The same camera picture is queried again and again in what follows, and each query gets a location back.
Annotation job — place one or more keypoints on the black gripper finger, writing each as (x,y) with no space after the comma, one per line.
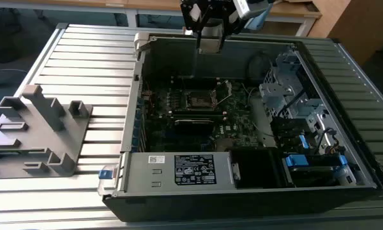
(233,21)
(191,19)

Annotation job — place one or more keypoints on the silver CPU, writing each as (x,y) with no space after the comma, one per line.
(210,45)

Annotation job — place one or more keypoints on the CPU socket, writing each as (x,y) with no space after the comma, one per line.
(195,100)

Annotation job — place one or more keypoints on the silver metal disk bay cage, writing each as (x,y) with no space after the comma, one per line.
(271,93)

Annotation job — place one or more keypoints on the wooden cabinet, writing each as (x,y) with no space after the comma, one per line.
(363,24)

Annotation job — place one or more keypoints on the green Dell motherboard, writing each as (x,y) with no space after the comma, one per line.
(239,119)

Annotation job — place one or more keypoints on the graphics card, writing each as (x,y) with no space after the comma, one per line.
(193,129)

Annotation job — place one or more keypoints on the chipset heatsink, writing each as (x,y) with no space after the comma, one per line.
(223,143)

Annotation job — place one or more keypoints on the blue disk carrier latch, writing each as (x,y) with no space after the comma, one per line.
(303,141)

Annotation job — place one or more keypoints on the black office chair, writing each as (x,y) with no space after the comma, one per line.
(2,36)

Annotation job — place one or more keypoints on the hard disk in blue carrier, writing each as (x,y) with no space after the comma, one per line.
(295,160)

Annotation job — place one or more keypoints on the grey plastic parts rack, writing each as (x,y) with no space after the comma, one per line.
(69,143)

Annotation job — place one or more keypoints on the grey power supply unit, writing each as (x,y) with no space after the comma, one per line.
(146,177)

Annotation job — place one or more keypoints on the blue case release latch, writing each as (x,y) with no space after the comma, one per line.
(103,174)

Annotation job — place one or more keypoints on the black open PC case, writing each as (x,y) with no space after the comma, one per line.
(242,203)

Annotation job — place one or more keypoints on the green RAM stick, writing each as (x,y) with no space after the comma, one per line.
(9,152)

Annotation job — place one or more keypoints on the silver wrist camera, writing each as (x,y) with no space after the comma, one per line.
(242,7)

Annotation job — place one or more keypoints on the wooden desk white frame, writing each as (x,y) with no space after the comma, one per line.
(296,14)
(66,3)

